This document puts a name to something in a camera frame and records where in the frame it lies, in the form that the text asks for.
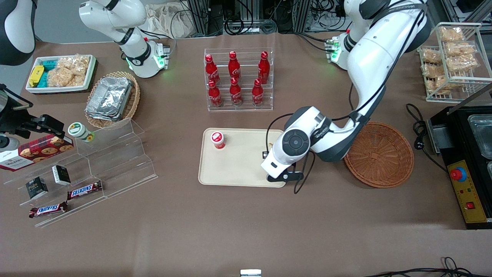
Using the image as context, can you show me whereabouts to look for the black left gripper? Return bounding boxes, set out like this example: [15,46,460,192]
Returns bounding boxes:
[263,152,304,184]

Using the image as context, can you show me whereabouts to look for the beige plastic tray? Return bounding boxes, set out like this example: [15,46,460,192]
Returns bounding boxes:
[198,128,287,188]

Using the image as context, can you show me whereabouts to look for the oval light wicker basket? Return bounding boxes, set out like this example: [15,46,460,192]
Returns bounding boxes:
[85,71,141,130]

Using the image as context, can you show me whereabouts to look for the round brown wicker basket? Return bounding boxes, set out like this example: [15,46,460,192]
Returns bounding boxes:
[343,122,415,189]

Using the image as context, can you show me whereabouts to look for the green white yogurt cup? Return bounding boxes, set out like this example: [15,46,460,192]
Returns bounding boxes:
[68,122,95,143]

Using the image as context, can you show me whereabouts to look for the red cookie box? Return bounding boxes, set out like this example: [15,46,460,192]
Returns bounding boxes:
[0,133,75,172]

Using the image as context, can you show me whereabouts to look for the small black carton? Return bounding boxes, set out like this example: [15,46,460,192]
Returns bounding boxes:
[25,176,49,200]
[52,165,72,186]

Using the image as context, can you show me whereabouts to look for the red lidded cup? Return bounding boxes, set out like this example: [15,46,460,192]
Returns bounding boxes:
[210,131,226,150]

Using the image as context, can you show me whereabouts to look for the clear acrylic bottle rack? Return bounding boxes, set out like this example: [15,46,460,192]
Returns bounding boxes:
[204,48,274,112]

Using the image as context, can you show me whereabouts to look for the yellow snack packet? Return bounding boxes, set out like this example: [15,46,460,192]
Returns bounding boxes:
[29,65,45,87]

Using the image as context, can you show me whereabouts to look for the clear bag of crackers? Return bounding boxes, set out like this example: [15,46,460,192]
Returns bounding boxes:
[47,55,91,88]

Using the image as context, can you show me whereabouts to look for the stack of foil trays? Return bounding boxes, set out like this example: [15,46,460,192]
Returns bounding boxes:
[85,76,133,122]

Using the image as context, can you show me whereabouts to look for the red cola bottle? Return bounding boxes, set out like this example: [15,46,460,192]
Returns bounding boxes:
[228,51,242,81]
[208,80,224,108]
[258,51,270,85]
[229,77,243,107]
[251,79,265,107]
[205,54,221,85]

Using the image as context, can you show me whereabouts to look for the teal snack packet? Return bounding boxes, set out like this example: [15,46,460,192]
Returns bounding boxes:
[38,59,59,88]

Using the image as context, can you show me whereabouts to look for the white rectangular snack bin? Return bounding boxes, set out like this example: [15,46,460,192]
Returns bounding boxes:
[25,54,97,94]

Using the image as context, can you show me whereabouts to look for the snickers chocolate bar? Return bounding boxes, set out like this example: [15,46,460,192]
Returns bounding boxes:
[28,201,69,219]
[67,180,103,200]

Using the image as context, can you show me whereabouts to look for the clear acrylic stepped shelf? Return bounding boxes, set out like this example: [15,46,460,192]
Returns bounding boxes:
[3,117,158,228]

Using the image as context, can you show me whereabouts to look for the beige cloth bag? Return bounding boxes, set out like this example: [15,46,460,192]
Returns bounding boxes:
[143,3,193,39]

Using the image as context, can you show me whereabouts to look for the bagged fried cracker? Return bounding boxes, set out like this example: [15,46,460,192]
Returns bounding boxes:
[445,41,477,58]
[421,63,447,79]
[426,77,449,95]
[421,48,443,64]
[445,55,479,73]
[439,27,465,42]

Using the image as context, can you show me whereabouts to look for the black equipment box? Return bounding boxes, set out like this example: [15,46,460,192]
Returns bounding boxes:
[426,82,492,230]

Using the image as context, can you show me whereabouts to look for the yellow control panel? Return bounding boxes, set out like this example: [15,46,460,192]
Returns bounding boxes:
[447,159,489,224]

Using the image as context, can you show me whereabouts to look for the steel pan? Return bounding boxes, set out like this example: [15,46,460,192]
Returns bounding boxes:
[467,114,492,160]

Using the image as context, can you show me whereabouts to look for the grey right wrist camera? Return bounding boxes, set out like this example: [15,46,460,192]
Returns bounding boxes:
[0,135,20,152]

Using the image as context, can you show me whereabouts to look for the background cable bundle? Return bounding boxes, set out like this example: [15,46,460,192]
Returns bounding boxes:
[223,0,279,36]

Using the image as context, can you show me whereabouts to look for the black power cable with plug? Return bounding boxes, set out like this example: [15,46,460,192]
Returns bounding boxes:
[405,103,449,172]

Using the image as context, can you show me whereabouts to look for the black floor cables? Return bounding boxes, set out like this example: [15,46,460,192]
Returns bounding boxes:
[363,257,492,277]

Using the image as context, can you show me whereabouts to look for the white wire rack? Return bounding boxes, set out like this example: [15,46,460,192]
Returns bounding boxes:
[417,22,492,103]

